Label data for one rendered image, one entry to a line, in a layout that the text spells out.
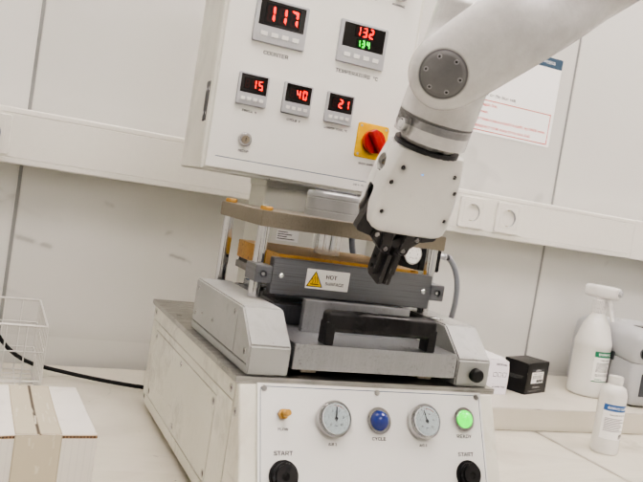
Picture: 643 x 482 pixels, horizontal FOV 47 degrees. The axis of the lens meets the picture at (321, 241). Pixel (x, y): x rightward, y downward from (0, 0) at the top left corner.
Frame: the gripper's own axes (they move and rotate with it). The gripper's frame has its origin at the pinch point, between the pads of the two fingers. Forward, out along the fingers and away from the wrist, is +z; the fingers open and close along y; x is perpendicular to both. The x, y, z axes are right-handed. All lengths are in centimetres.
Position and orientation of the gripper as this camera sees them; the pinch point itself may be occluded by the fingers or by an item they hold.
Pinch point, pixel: (383, 264)
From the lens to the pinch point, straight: 89.8
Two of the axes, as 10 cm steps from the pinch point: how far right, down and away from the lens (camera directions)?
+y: 9.0, 1.3, 4.1
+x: -3.1, -4.4, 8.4
